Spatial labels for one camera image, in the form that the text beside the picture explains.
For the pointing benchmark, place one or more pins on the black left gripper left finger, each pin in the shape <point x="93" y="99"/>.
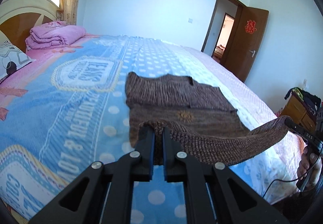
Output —
<point x="103" y="192"/>

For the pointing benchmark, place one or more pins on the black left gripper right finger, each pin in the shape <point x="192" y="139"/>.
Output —
<point x="214" y="193"/>

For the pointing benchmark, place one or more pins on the brown knitted sweater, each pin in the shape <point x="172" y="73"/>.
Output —
<point x="198" y="116"/>

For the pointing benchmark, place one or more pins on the dark clothes on cabinet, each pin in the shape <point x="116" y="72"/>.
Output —
<point x="312" y="101"/>

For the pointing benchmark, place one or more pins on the person right hand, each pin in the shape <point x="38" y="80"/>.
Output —
<point x="310" y="164"/>

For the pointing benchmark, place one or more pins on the brown wooden cabinet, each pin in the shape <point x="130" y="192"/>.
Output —
<point x="299" y="112"/>

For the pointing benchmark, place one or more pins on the dark right jacket sleeve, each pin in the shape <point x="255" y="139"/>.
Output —
<point x="303" y="207"/>

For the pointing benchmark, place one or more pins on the patterned blue pink bedsheet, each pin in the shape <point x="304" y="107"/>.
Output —
<point x="67" y="109"/>

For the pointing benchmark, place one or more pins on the brown wooden door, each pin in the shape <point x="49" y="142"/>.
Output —
<point x="237" y="58"/>

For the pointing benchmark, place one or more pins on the red paper door decoration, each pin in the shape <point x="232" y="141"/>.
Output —
<point x="250" y="27"/>

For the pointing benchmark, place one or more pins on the white patterned pillow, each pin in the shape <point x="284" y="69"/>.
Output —
<point x="12" y="59"/>

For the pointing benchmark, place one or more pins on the folded pink quilt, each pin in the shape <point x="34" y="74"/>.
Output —
<point x="53" y="34"/>

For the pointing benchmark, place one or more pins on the cream wooden headboard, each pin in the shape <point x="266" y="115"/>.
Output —
<point x="19" y="16"/>

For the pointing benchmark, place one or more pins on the white wall socket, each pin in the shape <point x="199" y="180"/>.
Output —
<point x="304" y="83"/>

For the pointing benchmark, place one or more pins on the silver door handle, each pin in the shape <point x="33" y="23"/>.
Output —
<point x="253" y="52"/>

